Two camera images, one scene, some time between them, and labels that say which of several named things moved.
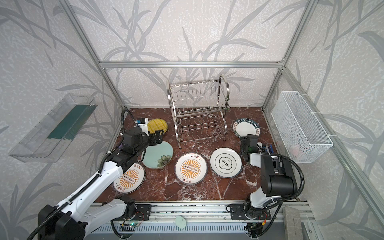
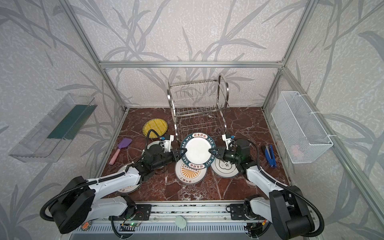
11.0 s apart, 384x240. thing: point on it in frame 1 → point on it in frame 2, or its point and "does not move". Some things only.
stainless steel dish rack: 199,109 does not move
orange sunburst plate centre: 191,168 does not move
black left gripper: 155,137 → 174,154
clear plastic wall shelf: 50,138 does not move
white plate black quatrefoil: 225,162 does not move
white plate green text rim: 244,126 → 198,145
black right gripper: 249,144 → 222,153
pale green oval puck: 180,222 does not move
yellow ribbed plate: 157,124 does not move
